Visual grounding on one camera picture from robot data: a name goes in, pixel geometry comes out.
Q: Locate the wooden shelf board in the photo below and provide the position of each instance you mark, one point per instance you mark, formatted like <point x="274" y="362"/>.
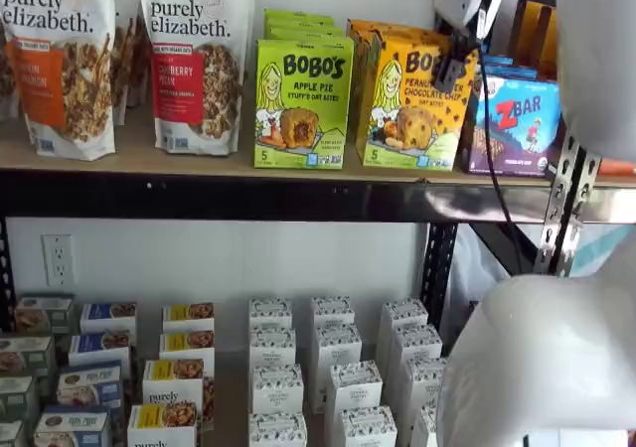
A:
<point x="223" y="161"/>
<point x="231" y="407"/>

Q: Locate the granola pouch with red label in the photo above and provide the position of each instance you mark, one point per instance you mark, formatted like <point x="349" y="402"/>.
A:
<point x="196" y="69"/>

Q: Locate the granola pouch with orange label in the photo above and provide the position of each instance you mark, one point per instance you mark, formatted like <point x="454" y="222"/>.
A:
<point x="59" y="69"/>

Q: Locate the white wall outlet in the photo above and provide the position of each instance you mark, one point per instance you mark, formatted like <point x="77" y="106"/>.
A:
<point x="58" y="260"/>

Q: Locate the yellow white granola box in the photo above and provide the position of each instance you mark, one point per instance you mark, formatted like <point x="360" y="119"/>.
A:
<point x="161" y="424"/>
<point x="171" y="380"/>
<point x="186" y="345"/>
<point x="188" y="317"/>

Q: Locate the orange Bobo's snack box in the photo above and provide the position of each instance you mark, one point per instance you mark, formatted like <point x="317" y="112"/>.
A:
<point x="360" y="89"/>
<point x="350" y="54"/>
<point x="412" y="119"/>

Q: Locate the blue Zbar snack box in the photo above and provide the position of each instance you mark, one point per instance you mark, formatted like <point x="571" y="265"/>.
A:
<point x="517" y="71"/>
<point x="499" y="60"/>
<point x="517" y="119"/>

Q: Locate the green Bobo's snack box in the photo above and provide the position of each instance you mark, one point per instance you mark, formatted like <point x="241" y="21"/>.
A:
<point x="303" y="24"/>
<point x="305" y="33"/>
<point x="303" y="109"/>
<point x="298" y="15"/>

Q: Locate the blue white granola box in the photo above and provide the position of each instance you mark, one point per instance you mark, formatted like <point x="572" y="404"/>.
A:
<point x="108" y="317"/>
<point x="72" y="427"/>
<point x="89" y="385"/>
<point x="99" y="347"/>

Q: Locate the white floral print box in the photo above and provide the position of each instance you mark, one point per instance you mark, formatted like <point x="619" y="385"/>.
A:
<point x="276" y="387"/>
<point x="338" y="345"/>
<point x="275" y="429"/>
<point x="270" y="313"/>
<point x="272" y="345"/>
<point x="367" y="427"/>
<point x="416" y="340"/>
<point x="354" y="387"/>
<point x="425" y="427"/>
<point x="422" y="382"/>
<point x="333" y="310"/>
<point x="403" y="312"/>

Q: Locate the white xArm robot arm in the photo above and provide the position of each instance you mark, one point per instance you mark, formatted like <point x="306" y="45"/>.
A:
<point x="596" y="69"/>

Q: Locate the white granola pouch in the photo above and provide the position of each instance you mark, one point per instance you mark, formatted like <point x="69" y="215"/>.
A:
<point x="142" y="64"/>
<point x="120" y="69"/>
<point x="6" y="69"/>

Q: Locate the large orange snack box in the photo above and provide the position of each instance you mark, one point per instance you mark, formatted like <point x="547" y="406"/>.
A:
<point x="616" y="169"/>
<point x="534" y="35"/>

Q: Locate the grey green granola box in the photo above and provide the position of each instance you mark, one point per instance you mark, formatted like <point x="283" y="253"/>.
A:
<point x="16" y="397"/>
<point x="44" y="314"/>
<point x="11" y="434"/>
<point x="25" y="357"/>

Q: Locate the black metal shelving rack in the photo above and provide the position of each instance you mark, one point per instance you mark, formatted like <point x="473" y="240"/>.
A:
<point x="199" y="196"/>

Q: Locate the white plastic sheet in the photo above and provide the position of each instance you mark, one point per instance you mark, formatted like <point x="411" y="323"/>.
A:
<point x="472" y="268"/>

